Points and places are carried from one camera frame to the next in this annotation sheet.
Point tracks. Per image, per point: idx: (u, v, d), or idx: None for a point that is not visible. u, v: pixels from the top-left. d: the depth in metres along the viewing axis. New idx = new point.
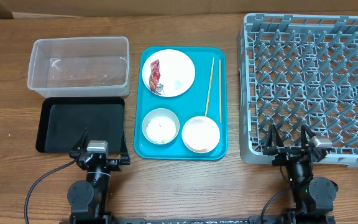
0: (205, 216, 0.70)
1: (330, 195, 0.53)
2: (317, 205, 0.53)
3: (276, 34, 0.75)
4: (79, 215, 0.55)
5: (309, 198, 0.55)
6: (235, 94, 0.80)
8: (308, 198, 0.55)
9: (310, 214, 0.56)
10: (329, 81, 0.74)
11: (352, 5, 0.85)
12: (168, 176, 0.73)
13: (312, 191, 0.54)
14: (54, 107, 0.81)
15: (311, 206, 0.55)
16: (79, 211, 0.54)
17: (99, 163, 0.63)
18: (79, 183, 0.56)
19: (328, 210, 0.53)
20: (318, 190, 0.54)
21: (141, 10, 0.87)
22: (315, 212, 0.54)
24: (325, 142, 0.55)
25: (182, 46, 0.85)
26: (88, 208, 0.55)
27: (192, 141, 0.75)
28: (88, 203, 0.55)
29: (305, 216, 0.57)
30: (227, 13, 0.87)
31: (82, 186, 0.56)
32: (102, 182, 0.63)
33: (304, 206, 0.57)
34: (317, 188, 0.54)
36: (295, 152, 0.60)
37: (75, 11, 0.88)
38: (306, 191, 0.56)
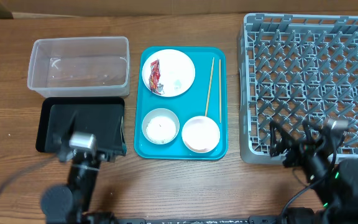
0: (205, 216, 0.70)
1: None
2: (354, 191, 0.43)
3: (276, 34, 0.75)
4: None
5: (345, 185, 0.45)
6: (235, 94, 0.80)
8: (344, 187, 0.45)
9: (345, 208, 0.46)
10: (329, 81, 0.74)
11: (352, 5, 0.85)
12: (167, 176, 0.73)
13: (346, 175, 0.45)
14: (54, 107, 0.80)
15: (345, 195, 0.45)
16: (54, 221, 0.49)
17: (84, 160, 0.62)
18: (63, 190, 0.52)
19: None
20: (353, 171, 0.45)
21: (140, 10, 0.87)
22: (352, 204, 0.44)
24: (341, 122, 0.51)
25: (182, 46, 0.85)
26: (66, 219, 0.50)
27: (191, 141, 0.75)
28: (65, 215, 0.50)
29: (344, 216, 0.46)
30: (227, 12, 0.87)
31: (59, 191, 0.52)
32: (86, 180, 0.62)
33: (336, 198, 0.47)
34: (350, 170, 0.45)
36: (308, 141, 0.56)
37: (75, 10, 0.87)
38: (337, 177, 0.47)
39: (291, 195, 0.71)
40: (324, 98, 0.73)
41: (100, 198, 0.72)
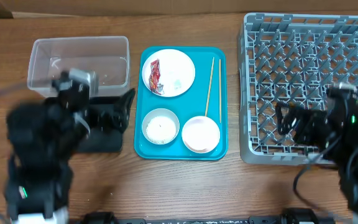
0: (205, 216, 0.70)
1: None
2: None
3: (276, 34, 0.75)
4: (30, 154, 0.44)
5: None
6: (235, 94, 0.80)
8: None
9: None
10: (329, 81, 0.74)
11: (352, 4, 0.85)
12: (168, 176, 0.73)
13: None
14: None
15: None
16: (21, 137, 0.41)
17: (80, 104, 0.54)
18: (46, 109, 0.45)
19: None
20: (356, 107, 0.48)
21: (140, 10, 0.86)
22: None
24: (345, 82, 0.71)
25: (182, 46, 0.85)
26: (35, 135, 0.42)
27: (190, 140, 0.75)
28: (35, 135, 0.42)
29: None
30: (227, 12, 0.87)
31: (35, 108, 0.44)
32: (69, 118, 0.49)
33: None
34: None
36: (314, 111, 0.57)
37: (74, 10, 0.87)
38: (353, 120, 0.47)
39: (290, 195, 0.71)
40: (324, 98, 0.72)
41: (100, 198, 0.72)
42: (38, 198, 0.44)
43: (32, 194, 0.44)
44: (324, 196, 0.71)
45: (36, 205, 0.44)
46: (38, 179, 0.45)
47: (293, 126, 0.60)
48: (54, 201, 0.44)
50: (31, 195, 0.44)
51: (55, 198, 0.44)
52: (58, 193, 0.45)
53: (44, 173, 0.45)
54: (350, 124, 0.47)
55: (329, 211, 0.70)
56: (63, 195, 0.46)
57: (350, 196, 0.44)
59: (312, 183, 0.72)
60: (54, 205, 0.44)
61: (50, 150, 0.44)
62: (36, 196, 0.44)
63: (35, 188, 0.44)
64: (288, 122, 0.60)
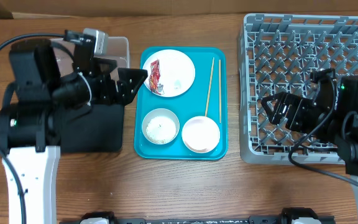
0: (205, 216, 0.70)
1: None
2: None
3: (276, 34, 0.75)
4: (28, 89, 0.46)
5: (355, 91, 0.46)
6: (235, 94, 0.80)
8: (351, 95, 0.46)
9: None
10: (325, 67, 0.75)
11: (352, 5, 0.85)
12: (167, 176, 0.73)
13: (354, 84, 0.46)
14: None
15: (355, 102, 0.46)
16: (20, 56, 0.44)
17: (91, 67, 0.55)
18: (49, 42, 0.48)
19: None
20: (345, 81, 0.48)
21: (141, 11, 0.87)
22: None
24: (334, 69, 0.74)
25: (182, 46, 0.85)
26: (35, 61, 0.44)
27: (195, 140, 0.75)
28: (36, 62, 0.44)
29: None
30: (227, 13, 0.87)
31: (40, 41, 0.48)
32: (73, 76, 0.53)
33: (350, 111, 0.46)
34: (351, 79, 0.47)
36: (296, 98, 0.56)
37: (75, 10, 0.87)
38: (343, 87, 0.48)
39: (291, 195, 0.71)
40: None
41: (100, 198, 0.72)
42: (31, 127, 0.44)
43: (24, 122, 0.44)
44: (324, 196, 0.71)
45: (28, 134, 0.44)
46: (28, 114, 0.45)
47: (284, 113, 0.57)
48: (46, 130, 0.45)
50: (23, 126, 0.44)
51: (46, 130, 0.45)
52: (48, 124, 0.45)
53: (38, 104, 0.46)
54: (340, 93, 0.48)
55: (330, 212, 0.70)
56: (55, 129, 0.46)
57: (346, 156, 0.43)
59: (312, 183, 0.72)
60: (46, 134, 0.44)
61: (46, 85, 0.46)
62: (29, 126, 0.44)
63: (28, 114, 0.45)
64: (278, 109, 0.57)
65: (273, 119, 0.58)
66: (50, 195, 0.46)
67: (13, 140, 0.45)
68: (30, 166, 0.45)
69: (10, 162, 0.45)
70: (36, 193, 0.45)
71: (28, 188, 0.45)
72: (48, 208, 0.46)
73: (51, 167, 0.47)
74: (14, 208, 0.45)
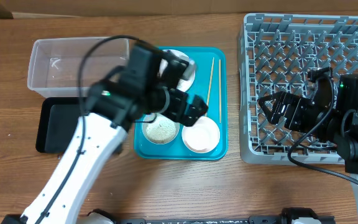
0: (205, 216, 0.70)
1: None
2: None
3: (277, 34, 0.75)
4: (129, 77, 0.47)
5: (354, 88, 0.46)
6: (235, 94, 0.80)
8: (350, 93, 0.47)
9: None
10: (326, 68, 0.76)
11: (352, 5, 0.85)
12: (168, 176, 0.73)
13: (352, 81, 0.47)
14: (54, 107, 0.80)
15: (355, 99, 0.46)
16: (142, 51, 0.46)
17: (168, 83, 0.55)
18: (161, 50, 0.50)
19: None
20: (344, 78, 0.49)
21: (141, 11, 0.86)
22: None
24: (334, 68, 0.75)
25: (182, 46, 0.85)
26: (150, 55, 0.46)
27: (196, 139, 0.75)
28: (148, 59, 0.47)
29: None
30: (227, 12, 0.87)
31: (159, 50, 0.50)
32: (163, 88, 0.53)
33: (348, 110, 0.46)
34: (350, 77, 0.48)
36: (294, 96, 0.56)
37: (74, 10, 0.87)
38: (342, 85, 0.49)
39: (291, 195, 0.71)
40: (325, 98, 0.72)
41: (100, 197, 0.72)
42: (115, 104, 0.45)
43: (111, 98, 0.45)
44: (324, 196, 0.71)
45: (109, 109, 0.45)
46: (120, 93, 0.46)
47: (283, 113, 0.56)
48: (126, 114, 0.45)
50: (112, 101, 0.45)
51: (125, 112, 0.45)
52: (131, 111, 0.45)
53: (130, 90, 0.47)
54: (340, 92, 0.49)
55: (330, 212, 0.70)
56: (132, 117, 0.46)
57: (345, 154, 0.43)
59: (312, 183, 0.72)
60: (126, 116, 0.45)
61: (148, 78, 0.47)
62: (115, 102, 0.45)
63: (118, 93, 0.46)
64: (276, 109, 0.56)
65: (273, 118, 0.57)
66: (97, 168, 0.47)
67: (95, 109, 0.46)
68: (98, 132, 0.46)
69: (85, 121, 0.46)
70: (86, 162, 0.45)
71: (87, 151, 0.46)
72: (90, 178, 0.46)
73: (114, 144, 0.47)
74: (66, 160, 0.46)
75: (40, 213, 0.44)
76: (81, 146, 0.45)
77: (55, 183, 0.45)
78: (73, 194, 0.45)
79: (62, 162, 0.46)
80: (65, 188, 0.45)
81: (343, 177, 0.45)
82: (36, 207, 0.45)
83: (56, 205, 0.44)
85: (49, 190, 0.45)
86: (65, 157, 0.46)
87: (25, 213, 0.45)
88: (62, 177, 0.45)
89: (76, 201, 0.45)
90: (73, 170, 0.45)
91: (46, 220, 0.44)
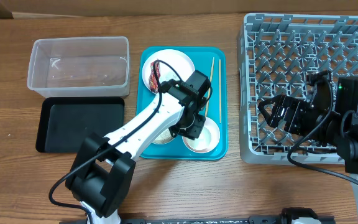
0: (205, 216, 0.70)
1: None
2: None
3: (277, 34, 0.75)
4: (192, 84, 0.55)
5: (353, 88, 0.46)
6: (235, 94, 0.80)
8: (349, 95, 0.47)
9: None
10: (327, 67, 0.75)
11: (352, 4, 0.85)
12: (168, 176, 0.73)
13: (350, 83, 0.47)
14: (54, 107, 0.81)
15: (354, 99, 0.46)
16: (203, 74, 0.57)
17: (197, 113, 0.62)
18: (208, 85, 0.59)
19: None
20: (342, 79, 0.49)
21: (141, 10, 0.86)
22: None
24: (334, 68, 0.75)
25: (182, 46, 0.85)
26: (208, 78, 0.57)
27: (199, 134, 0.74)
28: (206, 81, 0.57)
29: None
30: (227, 12, 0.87)
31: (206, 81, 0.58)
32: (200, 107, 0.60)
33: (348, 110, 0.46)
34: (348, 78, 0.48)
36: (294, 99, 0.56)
37: (74, 10, 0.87)
38: (339, 87, 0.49)
39: (291, 195, 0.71)
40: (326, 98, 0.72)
41: None
42: (176, 96, 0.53)
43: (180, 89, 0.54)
44: (324, 196, 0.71)
45: (174, 97, 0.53)
46: (183, 91, 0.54)
47: (282, 116, 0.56)
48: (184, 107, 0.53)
50: (178, 93, 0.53)
51: (185, 106, 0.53)
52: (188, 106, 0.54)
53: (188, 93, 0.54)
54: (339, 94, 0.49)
55: (330, 212, 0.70)
56: (188, 111, 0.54)
57: (345, 155, 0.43)
59: (312, 183, 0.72)
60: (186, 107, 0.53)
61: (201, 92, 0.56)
62: (179, 95, 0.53)
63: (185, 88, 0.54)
64: (276, 112, 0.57)
65: (272, 122, 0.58)
66: (160, 130, 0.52)
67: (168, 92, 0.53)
68: (170, 103, 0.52)
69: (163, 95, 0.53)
70: (158, 119, 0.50)
71: (160, 111, 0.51)
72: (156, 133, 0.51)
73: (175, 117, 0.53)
74: (143, 114, 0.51)
75: (120, 137, 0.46)
76: (157, 107, 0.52)
77: (133, 124, 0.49)
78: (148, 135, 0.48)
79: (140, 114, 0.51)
80: (142, 130, 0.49)
81: (343, 177, 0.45)
82: (116, 134, 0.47)
83: (133, 136, 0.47)
85: (130, 126, 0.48)
86: (141, 113, 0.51)
87: (106, 135, 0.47)
88: (138, 122, 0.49)
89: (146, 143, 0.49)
90: (148, 121, 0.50)
91: (125, 145, 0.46)
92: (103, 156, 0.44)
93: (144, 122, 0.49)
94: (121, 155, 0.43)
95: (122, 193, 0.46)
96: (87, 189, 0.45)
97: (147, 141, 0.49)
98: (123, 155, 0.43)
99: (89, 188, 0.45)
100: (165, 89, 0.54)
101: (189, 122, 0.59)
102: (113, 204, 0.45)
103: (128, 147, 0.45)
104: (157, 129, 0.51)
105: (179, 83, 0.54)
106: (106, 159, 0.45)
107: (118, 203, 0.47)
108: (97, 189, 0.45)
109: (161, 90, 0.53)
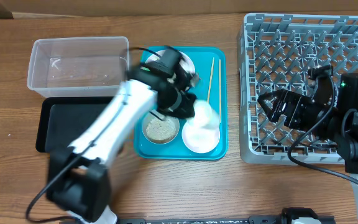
0: (205, 216, 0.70)
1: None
2: None
3: (276, 34, 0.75)
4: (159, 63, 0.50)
5: (355, 88, 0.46)
6: (235, 94, 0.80)
8: (350, 93, 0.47)
9: None
10: None
11: (352, 4, 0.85)
12: (168, 176, 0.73)
13: (353, 80, 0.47)
14: (54, 107, 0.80)
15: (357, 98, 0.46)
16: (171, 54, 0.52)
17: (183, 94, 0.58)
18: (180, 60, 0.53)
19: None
20: (345, 76, 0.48)
21: (141, 10, 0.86)
22: None
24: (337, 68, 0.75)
25: (182, 46, 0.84)
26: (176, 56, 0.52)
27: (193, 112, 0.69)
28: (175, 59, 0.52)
29: None
30: (227, 12, 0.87)
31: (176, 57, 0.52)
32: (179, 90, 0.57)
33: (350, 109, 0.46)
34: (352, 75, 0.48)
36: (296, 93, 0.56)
37: (74, 10, 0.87)
38: (344, 84, 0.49)
39: (291, 195, 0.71)
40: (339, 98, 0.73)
41: None
42: (145, 81, 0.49)
43: (147, 71, 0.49)
44: (324, 196, 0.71)
45: (143, 83, 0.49)
46: (151, 72, 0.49)
47: (283, 111, 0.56)
48: (157, 91, 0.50)
50: (144, 74, 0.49)
51: (158, 89, 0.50)
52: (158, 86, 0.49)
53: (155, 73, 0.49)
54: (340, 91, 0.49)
55: (330, 212, 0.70)
56: (163, 94, 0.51)
57: (345, 155, 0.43)
59: (312, 183, 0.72)
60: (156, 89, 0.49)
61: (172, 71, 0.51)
62: (146, 79, 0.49)
63: (153, 70, 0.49)
64: (278, 106, 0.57)
65: (273, 117, 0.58)
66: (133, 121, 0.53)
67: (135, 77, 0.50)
68: (139, 91, 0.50)
69: (128, 84, 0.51)
70: (128, 112, 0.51)
71: (128, 104, 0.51)
72: (128, 126, 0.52)
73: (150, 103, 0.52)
74: (111, 110, 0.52)
75: (87, 142, 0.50)
76: (125, 99, 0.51)
77: (101, 124, 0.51)
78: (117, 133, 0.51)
79: (106, 111, 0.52)
80: (110, 127, 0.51)
81: (344, 177, 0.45)
82: (84, 140, 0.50)
83: (101, 138, 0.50)
85: (96, 129, 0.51)
86: (106, 109, 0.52)
87: (72, 144, 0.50)
88: (107, 121, 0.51)
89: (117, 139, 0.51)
90: (116, 117, 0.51)
91: (94, 149, 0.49)
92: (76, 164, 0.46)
93: (111, 119, 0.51)
94: (89, 163, 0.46)
95: (103, 197, 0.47)
96: (66, 200, 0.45)
97: (120, 138, 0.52)
98: (92, 163, 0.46)
99: (67, 198, 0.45)
100: (133, 76, 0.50)
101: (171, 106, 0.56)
102: (96, 209, 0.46)
103: (98, 152, 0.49)
104: (128, 122, 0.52)
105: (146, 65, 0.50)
106: (81, 166, 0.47)
107: (102, 207, 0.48)
108: (76, 197, 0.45)
109: (129, 77, 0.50)
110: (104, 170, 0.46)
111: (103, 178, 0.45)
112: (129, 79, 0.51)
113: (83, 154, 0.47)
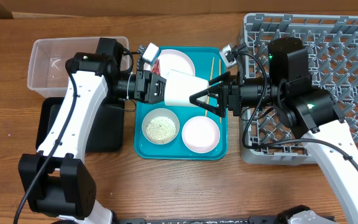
0: (205, 216, 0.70)
1: (295, 46, 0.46)
2: (287, 55, 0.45)
3: (276, 35, 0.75)
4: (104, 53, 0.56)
5: (283, 60, 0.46)
6: None
8: (279, 65, 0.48)
9: (295, 82, 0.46)
10: (326, 67, 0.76)
11: (352, 4, 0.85)
12: (168, 176, 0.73)
13: (279, 51, 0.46)
14: (54, 106, 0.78)
15: (285, 70, 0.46)
16: (107, 42, 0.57)
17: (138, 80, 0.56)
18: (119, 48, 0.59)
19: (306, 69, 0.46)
20: (275, 47, 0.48)
21: (140, 10, 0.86)
22: (294, 67, 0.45)
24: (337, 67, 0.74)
25: (182, 46, 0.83)
26: (114, 45, 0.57)
27: (191, 101, 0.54)
28: (114, 45, 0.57)
29: (296, 91, 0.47)
30: (227, 12, 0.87)
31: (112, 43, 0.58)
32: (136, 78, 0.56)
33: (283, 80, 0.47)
34: (279, 45, 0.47)
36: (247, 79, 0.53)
37: (75, 10, 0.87)
38: (271, 57, 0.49)
39: (291, 195, 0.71)
40: (340, 98, 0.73)
41: (100, 198, 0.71)
42: (91, 66, 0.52)
43: (91, 58, 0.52)
44: (324, 196, 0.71)
45: (88, 71, 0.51)
46: (96, 58, 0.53)
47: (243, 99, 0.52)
48: (104, 74, 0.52)
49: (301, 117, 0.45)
50: (92, 61, 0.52)
51: (105, 73, 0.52)
52: (109, 69, 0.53)
53: (102, 58, 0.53)
54: (271, 62, 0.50)
55: (330, 212, 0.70)
56: (110, 77, 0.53)
57: (286, 122, 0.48)
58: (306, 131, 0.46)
59: (311, 184, 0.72)
60: (105, 70, 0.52)
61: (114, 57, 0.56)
62: (92, 66, 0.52)
63: (95, 56, 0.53)
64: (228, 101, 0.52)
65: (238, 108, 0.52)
66: (92, 112, 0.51)
67: (79, 67, 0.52)
68: (89, 80, 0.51)
69: (75, 78, 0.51)
70: (84, 102, 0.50)
71: (81, 95, 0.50)
72: (88, 117, 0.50)
73: (101, 91, 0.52)
74: (64, 107, 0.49)
75: (53, 143, 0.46)
76: (75, 91, 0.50)
77: (61, 122, 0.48)
78: (80, 123, 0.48)
79: (62, 108, 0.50)
80: (71, 121, 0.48)
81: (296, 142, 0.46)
82: (48, 142, 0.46)
83: (65, 134, 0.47)
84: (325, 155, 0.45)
85: (57, 127, 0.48)
86: (61, 107, 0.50)
87: (38, 150, 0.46)
88: (65, 115, 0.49)
89: (82, 130, 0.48)
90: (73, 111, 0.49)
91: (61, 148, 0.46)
92: (48, 168, 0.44)
93: (69, 114, 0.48)
94: (61, 161, 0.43)
95: (88, 189, 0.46)
96: (51, 204, 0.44)
97: (84, 130, 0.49)
98: (64, 160, 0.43)
99: (52, 203, 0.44)
100: (75, 67, 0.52)
101: (124, 92, 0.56)
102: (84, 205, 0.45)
103: (67, 149, 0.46)
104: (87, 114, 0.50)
105: (86, 54, 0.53)
106: (55, 168, 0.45)
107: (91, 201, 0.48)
108: (60, 200, 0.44)
109: (70, 70, 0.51)
110: (79, 163, 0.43)
111: (80, 172, 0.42)
112: (71, 73, 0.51)
113: (53, 155, 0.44)
